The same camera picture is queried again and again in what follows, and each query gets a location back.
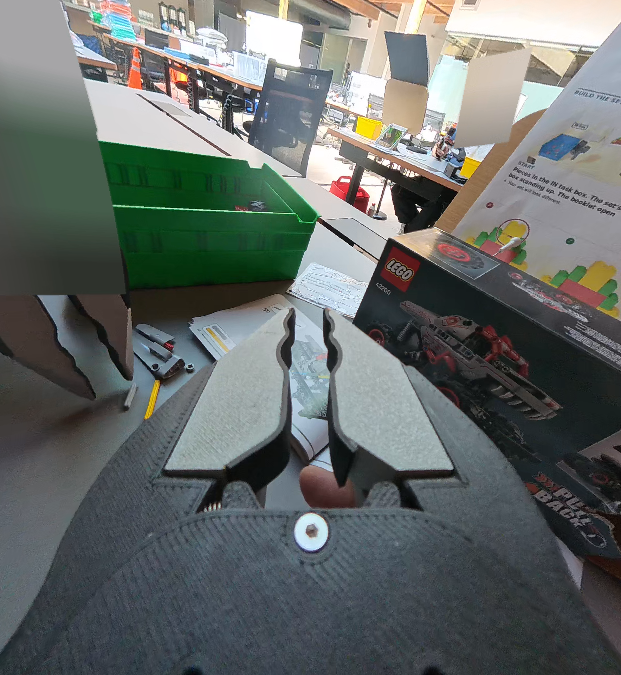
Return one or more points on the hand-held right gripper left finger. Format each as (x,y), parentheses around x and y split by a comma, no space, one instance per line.
(226,406)

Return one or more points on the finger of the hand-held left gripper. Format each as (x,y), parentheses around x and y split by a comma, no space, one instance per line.
(112,327)
(31,343)

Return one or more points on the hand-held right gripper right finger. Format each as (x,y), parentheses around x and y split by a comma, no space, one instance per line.
(389,416)

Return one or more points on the green plastic bins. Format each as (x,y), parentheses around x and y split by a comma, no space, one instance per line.
(210,248)

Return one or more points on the grey lego beam assembly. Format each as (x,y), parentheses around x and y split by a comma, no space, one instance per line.
(160,364)

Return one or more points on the short grey lego axle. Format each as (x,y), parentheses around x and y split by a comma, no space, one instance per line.
(130,396)

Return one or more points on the yellow lego axle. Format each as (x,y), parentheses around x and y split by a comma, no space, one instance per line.
(152,399)

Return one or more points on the lego instruction booklet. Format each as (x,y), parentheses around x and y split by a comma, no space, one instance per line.
(236,329)

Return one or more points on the lego sticker sheet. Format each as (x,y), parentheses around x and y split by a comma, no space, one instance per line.
(326,287)

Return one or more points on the black lego set box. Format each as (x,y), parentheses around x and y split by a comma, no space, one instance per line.
(500,316)

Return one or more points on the small black lego wheel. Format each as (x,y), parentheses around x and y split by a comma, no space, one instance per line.
(259,205)

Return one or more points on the person's right hand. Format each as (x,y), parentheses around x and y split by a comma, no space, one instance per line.
(325,488)

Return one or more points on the small bottle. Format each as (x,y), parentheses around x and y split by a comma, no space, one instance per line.
(379,210)

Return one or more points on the red plastic basket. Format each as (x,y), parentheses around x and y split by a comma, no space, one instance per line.
(350,195)

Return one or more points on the brown cardboard backing board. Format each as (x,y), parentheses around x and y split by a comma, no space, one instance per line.
(479,195)

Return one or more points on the orange traffic cone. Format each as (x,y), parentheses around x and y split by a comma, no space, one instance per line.
(135,71)

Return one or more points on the wooden office desk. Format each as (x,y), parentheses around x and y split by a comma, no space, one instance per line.
(394,155)

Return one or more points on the yellow plastic bin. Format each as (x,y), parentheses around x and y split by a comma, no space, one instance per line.
(470,167)
(368,128)

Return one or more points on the black mesh office chair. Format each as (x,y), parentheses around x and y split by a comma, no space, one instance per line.
(289,121)

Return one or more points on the long wooden desk row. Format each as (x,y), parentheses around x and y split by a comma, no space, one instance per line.
(210,74)

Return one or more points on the stack of coloured trays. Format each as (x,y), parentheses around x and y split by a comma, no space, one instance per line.
(116,21)

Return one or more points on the white task instruction poster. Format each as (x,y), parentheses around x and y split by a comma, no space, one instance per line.
(579,174)

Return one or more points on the tan board panel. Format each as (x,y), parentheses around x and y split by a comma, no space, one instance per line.
(405,108)

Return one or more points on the bright white board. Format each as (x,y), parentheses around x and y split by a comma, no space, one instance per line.
(273,37)

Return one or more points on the small picture frame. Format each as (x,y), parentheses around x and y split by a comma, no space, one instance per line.
(391,136)

